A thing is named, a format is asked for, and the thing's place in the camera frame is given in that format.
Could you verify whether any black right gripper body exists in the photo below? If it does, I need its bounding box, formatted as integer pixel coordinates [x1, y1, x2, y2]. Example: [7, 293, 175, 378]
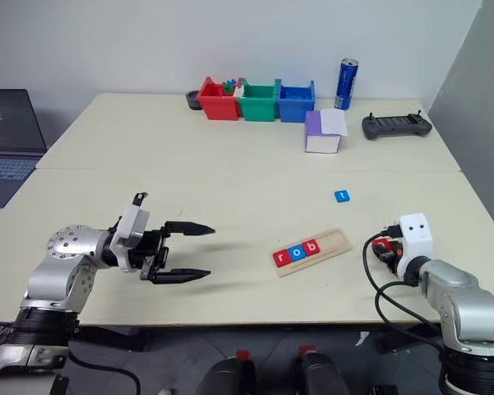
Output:
[372, 239, 405, 276]

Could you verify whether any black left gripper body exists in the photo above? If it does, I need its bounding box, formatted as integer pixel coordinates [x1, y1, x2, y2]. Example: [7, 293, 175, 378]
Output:
[128, 225, 170, 286]

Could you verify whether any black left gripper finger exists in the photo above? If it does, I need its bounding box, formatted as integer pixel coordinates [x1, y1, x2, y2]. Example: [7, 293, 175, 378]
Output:
[147, 267, 212, 286]
[164, 221, 217, 238]

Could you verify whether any wooden letter tray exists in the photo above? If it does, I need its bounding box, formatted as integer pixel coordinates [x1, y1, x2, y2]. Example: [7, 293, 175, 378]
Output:
[270, 226, 353, 279]

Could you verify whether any red letter tile b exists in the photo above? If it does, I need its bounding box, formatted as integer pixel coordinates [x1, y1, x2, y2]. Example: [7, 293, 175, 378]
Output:
[301, 238, 324, 258]

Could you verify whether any blue letter tile o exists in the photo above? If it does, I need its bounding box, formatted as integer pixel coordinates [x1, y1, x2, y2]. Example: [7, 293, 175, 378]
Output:
[287, 244, 308, 263]

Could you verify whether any red letter tile r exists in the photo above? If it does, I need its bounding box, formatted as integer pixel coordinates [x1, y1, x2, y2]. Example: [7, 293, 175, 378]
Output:
[272, 248, 293, 267]

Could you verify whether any dark rounded shape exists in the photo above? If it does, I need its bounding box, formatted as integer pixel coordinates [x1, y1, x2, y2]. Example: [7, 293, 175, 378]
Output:
[297, 351, 352, 395]
[194, 356, 257, 395]

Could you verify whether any red plastic bin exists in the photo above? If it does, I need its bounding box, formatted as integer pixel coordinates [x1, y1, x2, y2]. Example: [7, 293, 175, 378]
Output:
[195, 76, 242, 122]

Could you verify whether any black round holder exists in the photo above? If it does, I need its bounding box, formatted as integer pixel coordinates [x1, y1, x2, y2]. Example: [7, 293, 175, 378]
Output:
[184, 90, 203, 112]

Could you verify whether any grey handheld controller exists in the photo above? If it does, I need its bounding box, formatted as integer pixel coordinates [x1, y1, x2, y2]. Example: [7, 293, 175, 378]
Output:
[361, 108, 434, 142]

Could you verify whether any purple covered book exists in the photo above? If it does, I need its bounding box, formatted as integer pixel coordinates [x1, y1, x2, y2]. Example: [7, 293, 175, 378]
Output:
[304, 109, 343, 155]

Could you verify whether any green plastic bin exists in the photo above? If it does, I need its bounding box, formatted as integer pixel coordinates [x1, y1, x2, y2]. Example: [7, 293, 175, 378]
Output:
[235, 78, 278, 123]

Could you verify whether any white paper sheet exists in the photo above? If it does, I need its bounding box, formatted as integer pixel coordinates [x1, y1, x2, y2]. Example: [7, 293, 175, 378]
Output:
[320, 108, 349, 137]

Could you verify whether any blue plastic bin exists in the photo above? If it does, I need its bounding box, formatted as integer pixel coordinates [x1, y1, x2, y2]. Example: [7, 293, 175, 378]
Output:
[274, 78, 316, 124]

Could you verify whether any blue drink can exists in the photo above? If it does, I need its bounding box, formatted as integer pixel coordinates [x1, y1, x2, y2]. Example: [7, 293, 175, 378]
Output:
[333, 57, 361, 111]

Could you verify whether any grey laptop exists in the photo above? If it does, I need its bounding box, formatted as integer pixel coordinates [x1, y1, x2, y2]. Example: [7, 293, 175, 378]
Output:
[0, 88, 49, 209]

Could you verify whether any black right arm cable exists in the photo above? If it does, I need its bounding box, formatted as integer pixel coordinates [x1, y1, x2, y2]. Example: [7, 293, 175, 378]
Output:
[362, 225, 450, 360]

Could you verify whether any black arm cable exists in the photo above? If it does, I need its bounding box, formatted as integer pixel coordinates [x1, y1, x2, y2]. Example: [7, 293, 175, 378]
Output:
[67, 191, 150, 395]
[362, 225, 450, 360]

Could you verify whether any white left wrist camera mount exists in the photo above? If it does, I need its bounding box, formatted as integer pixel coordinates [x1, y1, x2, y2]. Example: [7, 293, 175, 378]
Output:
[108, 203, 151, 274]

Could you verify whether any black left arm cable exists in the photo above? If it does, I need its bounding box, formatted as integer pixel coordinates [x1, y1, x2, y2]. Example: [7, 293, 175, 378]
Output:
[67, 191, 150, 395]

